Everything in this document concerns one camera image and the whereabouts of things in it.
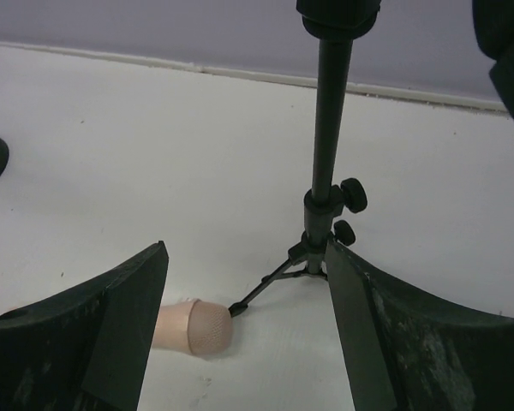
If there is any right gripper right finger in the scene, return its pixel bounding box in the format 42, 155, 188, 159
326, 242, 514, 410

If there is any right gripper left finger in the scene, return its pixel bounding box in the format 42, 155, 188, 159
0, 241, 169, 410

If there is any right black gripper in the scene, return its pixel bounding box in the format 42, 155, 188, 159
472, 0, 514, 120

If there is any beige toy microphone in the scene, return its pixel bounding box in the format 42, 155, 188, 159
152, 299, 233, 357

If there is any black tripod shock-mount stand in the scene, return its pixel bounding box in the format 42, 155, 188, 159
229, 0, 380, 318

